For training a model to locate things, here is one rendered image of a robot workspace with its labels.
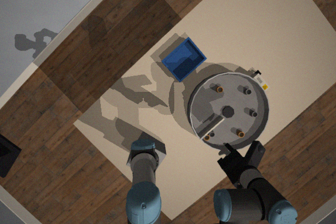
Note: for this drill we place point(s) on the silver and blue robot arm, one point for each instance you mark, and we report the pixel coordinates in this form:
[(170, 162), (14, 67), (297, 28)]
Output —
[(258, 200)]

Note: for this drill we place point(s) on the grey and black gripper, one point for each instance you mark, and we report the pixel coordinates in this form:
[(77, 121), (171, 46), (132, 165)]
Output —
[(230, 164)]

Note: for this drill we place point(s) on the grey round turntable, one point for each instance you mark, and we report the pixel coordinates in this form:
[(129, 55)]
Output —
[(228, 112)]

